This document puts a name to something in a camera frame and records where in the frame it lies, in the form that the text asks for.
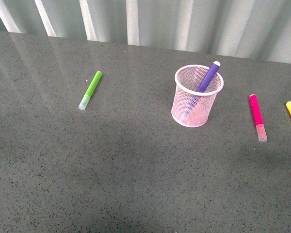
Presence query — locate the purple marker pen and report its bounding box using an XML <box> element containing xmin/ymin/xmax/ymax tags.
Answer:
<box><xmin>184</xmin><ymin>61</ymin><xmax>221</xmax><ymax>117</ymax></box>

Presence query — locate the pink marker pen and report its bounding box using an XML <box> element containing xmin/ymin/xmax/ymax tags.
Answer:
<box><xmin>249</xmin><ymin>94</ymin><xmax>268</xmax><ymax>142</ymax></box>

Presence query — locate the pink mesh cup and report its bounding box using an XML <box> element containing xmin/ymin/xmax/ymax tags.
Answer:
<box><xmin>171</xmin><ymin>61</ymin><xmax>224</xmax><ymax>128</ymax></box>

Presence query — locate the green marker pen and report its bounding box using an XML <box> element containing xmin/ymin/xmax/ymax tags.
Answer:
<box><xmin>78</xmin><ymin>71</ymin><xmax>102</xmax><ymax>110</ymax></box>

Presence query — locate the white pleated curtain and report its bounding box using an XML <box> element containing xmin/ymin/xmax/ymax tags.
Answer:
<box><xmin>0</xmin><ymin>0</ymin><xmax>291</xmax><ymax>63</ymax></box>

